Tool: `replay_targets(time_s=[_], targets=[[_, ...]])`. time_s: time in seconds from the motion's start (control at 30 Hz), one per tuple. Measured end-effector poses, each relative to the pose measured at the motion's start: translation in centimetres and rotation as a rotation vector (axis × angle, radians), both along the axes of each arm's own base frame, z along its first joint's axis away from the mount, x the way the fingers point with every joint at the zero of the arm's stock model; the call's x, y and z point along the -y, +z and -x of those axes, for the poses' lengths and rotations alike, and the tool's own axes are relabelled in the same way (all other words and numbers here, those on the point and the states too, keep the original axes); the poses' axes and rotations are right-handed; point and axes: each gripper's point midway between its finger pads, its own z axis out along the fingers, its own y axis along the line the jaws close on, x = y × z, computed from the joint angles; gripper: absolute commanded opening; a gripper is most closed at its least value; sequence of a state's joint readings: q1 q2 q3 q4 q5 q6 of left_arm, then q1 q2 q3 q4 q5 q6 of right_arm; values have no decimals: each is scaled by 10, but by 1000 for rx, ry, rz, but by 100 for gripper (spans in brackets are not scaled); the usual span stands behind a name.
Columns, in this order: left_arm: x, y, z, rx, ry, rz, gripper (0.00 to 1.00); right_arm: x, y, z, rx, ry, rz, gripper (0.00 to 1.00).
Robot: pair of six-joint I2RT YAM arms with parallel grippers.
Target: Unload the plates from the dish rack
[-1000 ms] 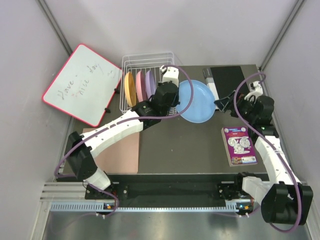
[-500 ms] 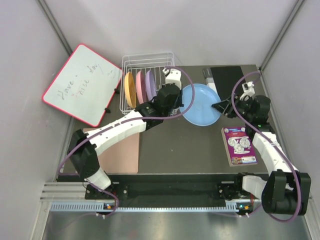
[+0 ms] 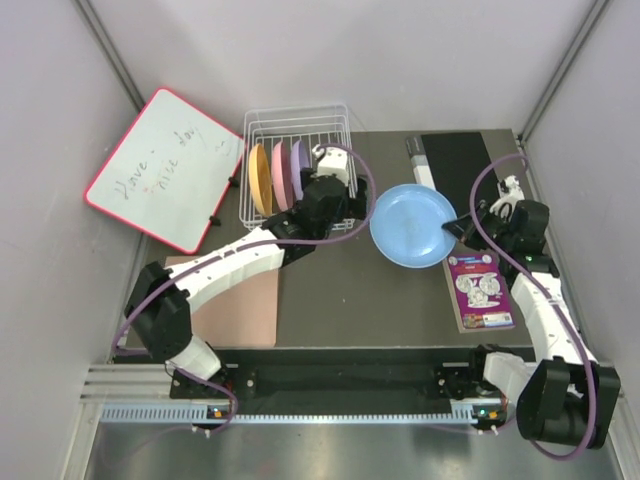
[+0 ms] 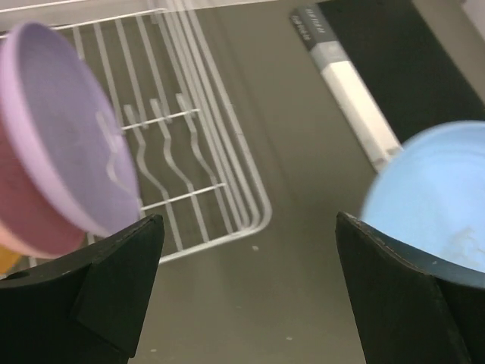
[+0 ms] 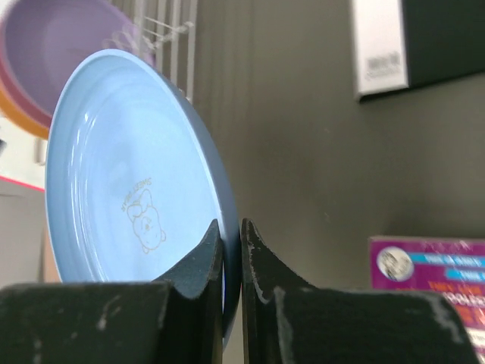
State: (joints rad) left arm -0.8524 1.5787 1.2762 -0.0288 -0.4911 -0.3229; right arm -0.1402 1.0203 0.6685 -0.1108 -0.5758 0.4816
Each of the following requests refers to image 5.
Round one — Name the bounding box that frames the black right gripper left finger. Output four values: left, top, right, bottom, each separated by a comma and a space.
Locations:
1, 221, 223, 363

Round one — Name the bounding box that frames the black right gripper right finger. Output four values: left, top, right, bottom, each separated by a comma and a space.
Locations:
241, 219, 478, 364

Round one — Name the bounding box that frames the blue plate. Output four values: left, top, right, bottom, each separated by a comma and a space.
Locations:
45, 49, 241, 337

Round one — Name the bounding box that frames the orange plate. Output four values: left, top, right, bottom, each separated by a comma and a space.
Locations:
0, 82, 49, 140

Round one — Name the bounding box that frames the purple plate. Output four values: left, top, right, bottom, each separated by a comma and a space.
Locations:
1, 1, 137, 127

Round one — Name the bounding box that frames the purple booklet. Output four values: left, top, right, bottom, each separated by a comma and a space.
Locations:
369, 236, 484, 362

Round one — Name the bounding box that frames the pink framed whiteboard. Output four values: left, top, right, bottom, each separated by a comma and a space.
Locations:
1, 116, 47, 192

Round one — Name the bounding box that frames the black clip file folder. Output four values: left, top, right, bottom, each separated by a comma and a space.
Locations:
349, 0, 484, 102

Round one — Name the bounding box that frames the white wire dish rack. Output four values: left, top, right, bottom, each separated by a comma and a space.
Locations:
103, 0, 199, 101

